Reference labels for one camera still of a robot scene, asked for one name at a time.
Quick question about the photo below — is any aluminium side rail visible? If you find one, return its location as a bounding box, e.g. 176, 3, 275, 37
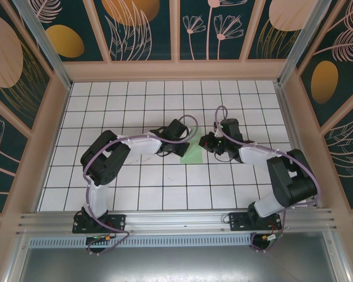
274, 83, 323, 210

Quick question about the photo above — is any long aluminium mounting rail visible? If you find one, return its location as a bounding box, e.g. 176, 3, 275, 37
16, 207, 338, 238

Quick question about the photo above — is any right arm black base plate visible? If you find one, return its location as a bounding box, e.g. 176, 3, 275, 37
228, 211, 283, 232

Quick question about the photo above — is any green paper sheet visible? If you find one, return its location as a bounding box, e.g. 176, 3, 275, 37
180, 127, 206, 164

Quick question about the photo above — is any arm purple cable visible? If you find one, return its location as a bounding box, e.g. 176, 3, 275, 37
214, 105, 318, 253
82, 114, 198, 256

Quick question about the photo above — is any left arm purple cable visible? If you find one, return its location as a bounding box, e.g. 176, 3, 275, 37
82, 114, 198, 256

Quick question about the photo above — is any aluminium frame post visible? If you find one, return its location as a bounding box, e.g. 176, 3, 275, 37
277, 0, 339, 86
11, 0, 74, 90

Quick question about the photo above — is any slotted grey cable duct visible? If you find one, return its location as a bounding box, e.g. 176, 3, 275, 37
28, 233, 254, 249

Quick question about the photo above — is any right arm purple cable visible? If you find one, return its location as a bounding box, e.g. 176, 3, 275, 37
214, 105, 318, 253

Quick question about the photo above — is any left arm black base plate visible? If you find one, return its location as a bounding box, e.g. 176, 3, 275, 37
72, 213, 127, 234

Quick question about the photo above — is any grey metal sheet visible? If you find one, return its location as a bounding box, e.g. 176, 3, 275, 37
16, 246, 341, 282

